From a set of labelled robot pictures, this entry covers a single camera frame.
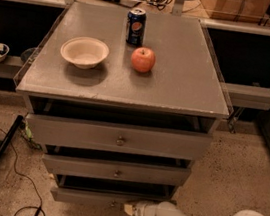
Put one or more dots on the grey top drawer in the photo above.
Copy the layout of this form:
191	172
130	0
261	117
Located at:
86	134

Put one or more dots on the cardboard box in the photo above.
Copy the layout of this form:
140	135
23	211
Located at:
249	11

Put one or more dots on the red apple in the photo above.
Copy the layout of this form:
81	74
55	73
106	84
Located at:
143	59

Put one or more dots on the grey drawer cabinet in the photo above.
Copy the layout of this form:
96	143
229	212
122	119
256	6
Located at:
182	92

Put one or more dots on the grey middle drawer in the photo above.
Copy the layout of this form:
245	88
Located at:
116	170

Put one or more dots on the grey bottom drawer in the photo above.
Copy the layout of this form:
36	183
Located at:
108	193

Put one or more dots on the beige paper bowl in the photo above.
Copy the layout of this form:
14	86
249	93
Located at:
84	52

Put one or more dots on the grey drawer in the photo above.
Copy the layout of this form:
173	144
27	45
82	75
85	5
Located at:
86	134
116	170
108	193

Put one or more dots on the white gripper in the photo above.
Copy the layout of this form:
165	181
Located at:
143	211

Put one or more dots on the blue pepsi can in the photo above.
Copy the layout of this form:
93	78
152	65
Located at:
136	26

